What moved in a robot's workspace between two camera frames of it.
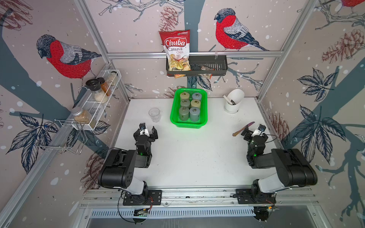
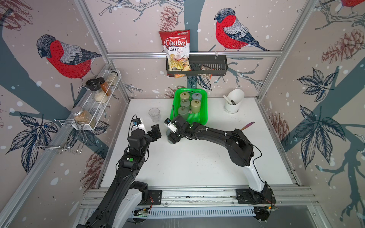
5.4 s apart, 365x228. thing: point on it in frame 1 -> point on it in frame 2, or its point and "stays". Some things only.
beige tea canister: x=185 y=95 stays
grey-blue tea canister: x=194 y=114 -> x=168 y=140
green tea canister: x=184 y=113 stays
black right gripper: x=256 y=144 -> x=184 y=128
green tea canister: x=185 y=102 stays
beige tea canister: x=195 y=103 stays
